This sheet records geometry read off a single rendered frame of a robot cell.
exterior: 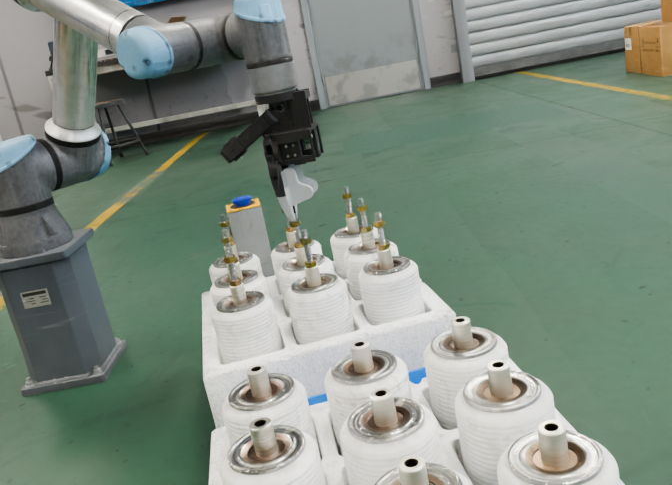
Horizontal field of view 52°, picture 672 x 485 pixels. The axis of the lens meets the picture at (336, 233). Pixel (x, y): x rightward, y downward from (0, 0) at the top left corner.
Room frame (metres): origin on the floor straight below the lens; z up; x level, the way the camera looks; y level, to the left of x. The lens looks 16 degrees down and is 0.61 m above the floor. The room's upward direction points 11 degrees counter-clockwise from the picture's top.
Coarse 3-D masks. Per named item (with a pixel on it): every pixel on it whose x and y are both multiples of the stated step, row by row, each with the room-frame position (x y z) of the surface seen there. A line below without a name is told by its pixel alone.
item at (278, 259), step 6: (312, 246) 1.24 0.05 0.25; (318, 246) 1.25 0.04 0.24; (276, 252) 1.24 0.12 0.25; (294, 252) 1.22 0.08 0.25; (312, 252) 1.22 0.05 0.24; (318, 252) 1.24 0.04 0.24; (276, 258) 1.23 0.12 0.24; (282, 258) 1.22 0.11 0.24; (288, 258) 1.21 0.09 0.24; (276, 264) 1.23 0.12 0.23; (282, 264) 1.22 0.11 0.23; (276, 270) 1.24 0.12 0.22; (276, 276) 1.25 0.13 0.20; (282, 294) 1.24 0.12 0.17
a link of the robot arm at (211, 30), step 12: (192, 24) 1.14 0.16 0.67; (204, 24) 1.15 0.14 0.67; (216, 24) 1.16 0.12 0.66; (204, 36) 1.13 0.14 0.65; (216, 36) 1.15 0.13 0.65; (204, 48) 1.13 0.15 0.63; (216, 48) 1.15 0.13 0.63; (228, 48) 1.15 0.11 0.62; (204, 60) 1.14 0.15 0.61; (216, 60) 1.16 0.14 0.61; (228, 60) 1.18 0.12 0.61
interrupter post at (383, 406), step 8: (376, 392) 0.60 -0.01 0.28; (384, 392) 0.60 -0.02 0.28; (376, 400) 0.59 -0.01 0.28; (384, 400) 0.59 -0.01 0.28; (392, 400) 0.59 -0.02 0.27; (376, 408) 0.59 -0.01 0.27; (384, 408) 0.59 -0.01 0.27; (392, 408) 0.59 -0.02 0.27; (376, 416) 0.59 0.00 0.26; (384, 416) 0.59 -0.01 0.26; (392, 416) 0.59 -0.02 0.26; (376, 424) 0.59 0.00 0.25; (384, 424) 0.59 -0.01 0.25; (392, 424) 0.59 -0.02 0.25
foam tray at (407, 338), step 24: (360, 312) 1.05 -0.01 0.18; (432, 312) 0.99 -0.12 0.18; (216, 336) 1.07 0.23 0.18; (288, 336) 1.01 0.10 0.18; (336, 336) 0.97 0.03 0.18; (360, 336) 0.96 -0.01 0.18; (384, 336) 0.96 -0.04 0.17; (408, 336) 0.97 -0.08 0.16; (432, 336) 0.97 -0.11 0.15; (216, 360) 0.97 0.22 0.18; (264, 360) 0.94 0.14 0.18; (288, 360) 0.94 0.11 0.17; (312, 360) 0.94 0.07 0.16; (336, 360) 0.95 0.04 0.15; (408, 360) 0.96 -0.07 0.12; (216, 384) 0.92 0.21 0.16; (312, 384) 0.94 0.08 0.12; (216, 408) 0.92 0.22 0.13
